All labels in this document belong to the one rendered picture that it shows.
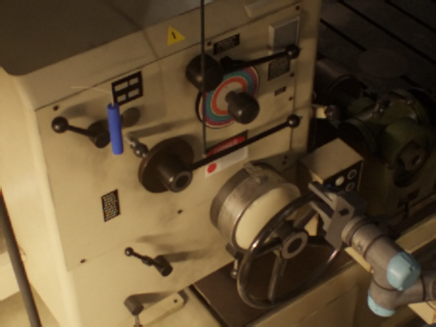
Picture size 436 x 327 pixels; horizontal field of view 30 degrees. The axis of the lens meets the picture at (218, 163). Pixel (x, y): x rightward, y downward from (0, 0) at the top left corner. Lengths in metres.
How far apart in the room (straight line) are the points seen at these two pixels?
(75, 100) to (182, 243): 0.64
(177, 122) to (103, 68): 0.26
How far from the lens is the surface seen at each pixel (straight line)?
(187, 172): 1.86
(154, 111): 1.80
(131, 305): 2.16
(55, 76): 1.66
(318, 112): 2.23
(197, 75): 1.75
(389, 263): 1.82
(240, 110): 1.83
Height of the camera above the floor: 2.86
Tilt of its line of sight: 43 degrees down
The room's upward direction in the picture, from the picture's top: straight up
